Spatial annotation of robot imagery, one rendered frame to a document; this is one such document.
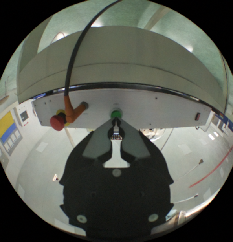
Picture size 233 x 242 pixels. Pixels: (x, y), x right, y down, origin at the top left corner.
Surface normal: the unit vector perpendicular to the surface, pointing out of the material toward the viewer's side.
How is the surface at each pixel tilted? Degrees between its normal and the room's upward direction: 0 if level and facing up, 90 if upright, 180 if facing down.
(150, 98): 90
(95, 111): 90
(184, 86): 90
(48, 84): 90
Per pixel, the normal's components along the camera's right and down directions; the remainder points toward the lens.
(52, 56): 0.02, 0.50
